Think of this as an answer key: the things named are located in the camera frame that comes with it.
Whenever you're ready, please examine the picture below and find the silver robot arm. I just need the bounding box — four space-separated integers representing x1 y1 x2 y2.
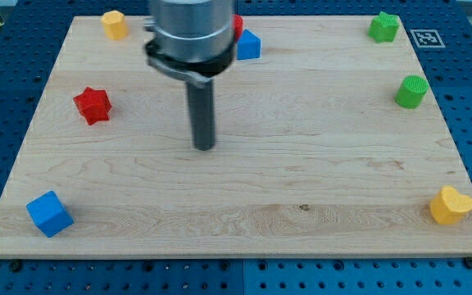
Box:
144 0 234 89

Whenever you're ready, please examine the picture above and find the dark grey pointer rod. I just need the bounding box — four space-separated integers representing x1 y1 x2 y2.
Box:
186 80 216 151

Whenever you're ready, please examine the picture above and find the wooden board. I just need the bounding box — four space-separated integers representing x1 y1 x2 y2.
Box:
0 16 472 260

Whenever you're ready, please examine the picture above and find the blue triangular block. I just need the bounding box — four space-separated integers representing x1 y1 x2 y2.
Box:
237 29 261 60

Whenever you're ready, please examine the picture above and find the red round block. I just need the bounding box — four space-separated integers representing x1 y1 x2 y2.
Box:
233 14 244 42

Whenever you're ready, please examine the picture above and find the red star block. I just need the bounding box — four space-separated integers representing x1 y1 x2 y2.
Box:
73 87 111 125

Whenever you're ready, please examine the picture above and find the yellow hexagon block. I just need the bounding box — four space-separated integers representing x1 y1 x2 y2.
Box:
101 10 129 40

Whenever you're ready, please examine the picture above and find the green cylinder block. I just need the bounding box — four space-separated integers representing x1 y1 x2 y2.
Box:
394 75 429 109

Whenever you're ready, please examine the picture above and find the green star block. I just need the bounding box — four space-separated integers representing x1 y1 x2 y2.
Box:
367 11 400 43

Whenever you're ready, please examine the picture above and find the blue cube block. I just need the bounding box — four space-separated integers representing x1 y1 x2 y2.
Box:
26 191 74 238

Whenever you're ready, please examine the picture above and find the white fiducial marker tag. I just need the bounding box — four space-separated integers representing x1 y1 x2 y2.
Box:
410 29 445 48

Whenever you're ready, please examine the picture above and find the yellow heart block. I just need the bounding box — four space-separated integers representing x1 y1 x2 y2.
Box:
429 185 472 225

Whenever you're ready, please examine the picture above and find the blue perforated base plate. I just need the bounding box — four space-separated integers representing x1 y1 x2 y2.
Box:
0 0 472 294

